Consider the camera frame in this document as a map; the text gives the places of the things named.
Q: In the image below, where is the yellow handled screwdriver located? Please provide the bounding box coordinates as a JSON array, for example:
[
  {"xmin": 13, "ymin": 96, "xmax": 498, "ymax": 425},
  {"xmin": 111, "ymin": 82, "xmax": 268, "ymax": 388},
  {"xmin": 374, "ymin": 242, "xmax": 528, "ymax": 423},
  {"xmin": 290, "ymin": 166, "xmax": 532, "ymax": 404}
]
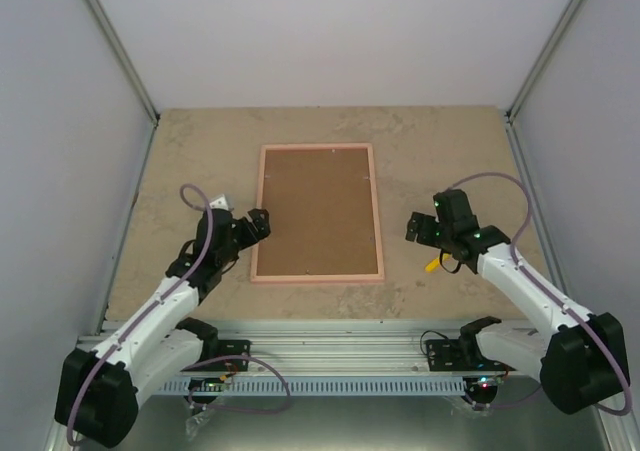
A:
[{"xmin": 424, "ymin": 253, "xmax": 450, "ymax": 273}]

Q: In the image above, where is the pink picture frame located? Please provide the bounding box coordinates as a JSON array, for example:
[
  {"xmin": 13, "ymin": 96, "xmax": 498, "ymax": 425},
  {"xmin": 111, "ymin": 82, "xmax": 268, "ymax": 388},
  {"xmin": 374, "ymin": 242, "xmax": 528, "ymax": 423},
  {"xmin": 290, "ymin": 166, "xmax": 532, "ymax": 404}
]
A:
[{"xmin": 248, "ymin": 142, "xmax": 388, "ymax": 286}]

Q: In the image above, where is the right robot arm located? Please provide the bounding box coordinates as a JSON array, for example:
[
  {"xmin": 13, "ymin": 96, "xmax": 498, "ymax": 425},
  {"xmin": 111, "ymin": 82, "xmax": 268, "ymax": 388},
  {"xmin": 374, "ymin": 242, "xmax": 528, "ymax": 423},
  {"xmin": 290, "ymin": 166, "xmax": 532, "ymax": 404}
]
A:
[{"xmin": 405, "ymin": 189, "xmax": 632, "ymax": 416}]

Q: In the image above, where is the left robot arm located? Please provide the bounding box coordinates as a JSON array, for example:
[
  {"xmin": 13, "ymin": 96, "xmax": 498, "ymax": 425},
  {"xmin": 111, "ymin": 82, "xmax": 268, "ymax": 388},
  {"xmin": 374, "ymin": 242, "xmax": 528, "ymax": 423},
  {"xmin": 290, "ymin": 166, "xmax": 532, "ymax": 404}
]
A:
[{"xmin": 54, "ymin": 208, "xmax": 270, "ymax": 448}]

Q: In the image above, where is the left circuit board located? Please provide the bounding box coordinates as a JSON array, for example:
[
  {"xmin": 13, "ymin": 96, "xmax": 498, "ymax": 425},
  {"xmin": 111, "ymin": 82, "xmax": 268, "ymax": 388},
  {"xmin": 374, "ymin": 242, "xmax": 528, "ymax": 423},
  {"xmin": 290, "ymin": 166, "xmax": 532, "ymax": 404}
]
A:
[{"xmin": 188, "ymin": 375, "xmax": 233, "ymax": 393}]

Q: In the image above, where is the circuit board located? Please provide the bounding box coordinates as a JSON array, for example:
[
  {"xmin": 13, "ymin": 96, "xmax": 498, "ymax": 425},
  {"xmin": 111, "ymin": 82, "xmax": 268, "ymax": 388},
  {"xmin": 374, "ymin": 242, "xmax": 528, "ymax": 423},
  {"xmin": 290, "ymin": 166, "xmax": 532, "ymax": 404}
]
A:
[
  {"xmin": 188, "ymin": 375, "xmax": 233, "ymax": 393},
  {"xmin": 474, "ymin": 375, "xmax": 505, "ymax": 389}
]

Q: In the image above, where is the right circuit board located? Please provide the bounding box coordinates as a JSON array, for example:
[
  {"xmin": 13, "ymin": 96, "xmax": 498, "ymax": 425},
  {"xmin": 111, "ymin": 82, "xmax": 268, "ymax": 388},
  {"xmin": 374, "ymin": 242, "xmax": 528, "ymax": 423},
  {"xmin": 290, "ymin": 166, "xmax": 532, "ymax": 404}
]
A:
[{"xmin": 474, "ymin": 375, "xmax": 505, "ymax": 389}]

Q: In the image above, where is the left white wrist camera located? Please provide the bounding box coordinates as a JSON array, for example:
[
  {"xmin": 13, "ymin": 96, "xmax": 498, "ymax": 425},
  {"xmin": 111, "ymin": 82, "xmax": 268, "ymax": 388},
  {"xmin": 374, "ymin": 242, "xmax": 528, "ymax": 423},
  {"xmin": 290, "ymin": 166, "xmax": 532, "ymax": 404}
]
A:
[{"xmin": 209, "ymin": 194, "xmax": 234, "ymax": 212}]

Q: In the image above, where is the brown frame backing board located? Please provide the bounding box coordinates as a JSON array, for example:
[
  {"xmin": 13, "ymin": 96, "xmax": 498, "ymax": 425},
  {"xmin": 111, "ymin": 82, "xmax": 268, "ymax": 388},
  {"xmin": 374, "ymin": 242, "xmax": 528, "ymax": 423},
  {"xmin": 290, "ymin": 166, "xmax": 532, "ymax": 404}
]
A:
[{"xmin": 255, "ymin": 149, "xmax": 380, "ymax": 277}]

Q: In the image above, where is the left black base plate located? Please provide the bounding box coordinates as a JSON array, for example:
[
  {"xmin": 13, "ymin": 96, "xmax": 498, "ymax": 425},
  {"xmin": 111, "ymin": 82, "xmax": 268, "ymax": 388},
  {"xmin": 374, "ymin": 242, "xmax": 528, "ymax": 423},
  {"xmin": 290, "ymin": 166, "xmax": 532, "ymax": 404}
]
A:
[{"xmin": 186, "ymin": 340, "xmax": 251, "ymax": 372}]

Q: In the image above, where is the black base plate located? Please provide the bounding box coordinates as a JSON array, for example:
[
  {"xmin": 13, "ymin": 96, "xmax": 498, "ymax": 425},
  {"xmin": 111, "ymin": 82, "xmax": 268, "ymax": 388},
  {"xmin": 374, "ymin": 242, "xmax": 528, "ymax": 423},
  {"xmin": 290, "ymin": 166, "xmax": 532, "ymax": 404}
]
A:
[
  {"xmin": 186, "ymin": 340, "xmax": 251, "ymax": 372},
  {"xmin": 421, "ymin": 339, "xmax": 513, "ymax": 373}
]

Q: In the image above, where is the aluminium rail beam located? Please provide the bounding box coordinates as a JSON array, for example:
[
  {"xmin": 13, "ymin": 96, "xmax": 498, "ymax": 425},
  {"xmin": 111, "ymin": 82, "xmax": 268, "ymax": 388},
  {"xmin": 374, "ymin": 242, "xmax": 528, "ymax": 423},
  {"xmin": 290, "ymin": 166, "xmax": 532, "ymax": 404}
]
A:
[{"xmin": 207, "ymin": 319, "xmax": 467, "ymax": 377}]

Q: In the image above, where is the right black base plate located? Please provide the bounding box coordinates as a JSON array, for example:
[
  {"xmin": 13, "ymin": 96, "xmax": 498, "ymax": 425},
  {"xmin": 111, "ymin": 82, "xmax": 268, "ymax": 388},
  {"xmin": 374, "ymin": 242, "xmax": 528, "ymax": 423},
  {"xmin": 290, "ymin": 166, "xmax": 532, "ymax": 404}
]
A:
[{"xmin": 421, "ymin": 339, "xmax": 513, "ymax": 373}]

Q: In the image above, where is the grey slotted cable duct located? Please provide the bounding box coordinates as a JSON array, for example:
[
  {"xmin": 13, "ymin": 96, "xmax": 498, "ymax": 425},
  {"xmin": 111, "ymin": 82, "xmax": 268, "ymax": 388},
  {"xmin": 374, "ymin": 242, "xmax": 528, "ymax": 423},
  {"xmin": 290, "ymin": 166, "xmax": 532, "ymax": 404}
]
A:
[{"xmin": 156, "ymin": 376, "xmax": 466, "ymax": 397}]

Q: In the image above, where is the left aluminium corner post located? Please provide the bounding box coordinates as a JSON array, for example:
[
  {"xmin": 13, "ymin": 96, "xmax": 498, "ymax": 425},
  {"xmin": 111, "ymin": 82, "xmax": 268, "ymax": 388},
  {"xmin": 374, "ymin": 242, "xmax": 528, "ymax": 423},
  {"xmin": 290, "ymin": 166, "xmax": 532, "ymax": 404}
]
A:
[{"xmin": 83, "ymin": 0, "xmax": 160, "ymax": 126}]

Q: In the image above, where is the aluminium corner post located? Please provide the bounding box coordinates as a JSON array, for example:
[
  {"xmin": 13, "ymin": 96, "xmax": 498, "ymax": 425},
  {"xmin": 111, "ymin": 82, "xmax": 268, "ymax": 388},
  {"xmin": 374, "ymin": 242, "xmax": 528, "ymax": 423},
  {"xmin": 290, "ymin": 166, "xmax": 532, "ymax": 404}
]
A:
[
  {"xmin": 83, "ymin": 0, "xmax": 160, "ymax": 126},
  {"xmin": 504, "ymin": 0, "xmax": 587, "ymax": 125}
]

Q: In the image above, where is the right aluminium corner post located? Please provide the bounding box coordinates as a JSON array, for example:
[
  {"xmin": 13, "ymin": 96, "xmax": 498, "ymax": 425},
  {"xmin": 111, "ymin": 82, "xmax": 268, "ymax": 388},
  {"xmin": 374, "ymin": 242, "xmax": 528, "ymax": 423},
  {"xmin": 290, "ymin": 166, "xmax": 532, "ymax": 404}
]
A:
[{"xmin": 504, "ymin": 0, "xmax": 587, "ymax": 125}]

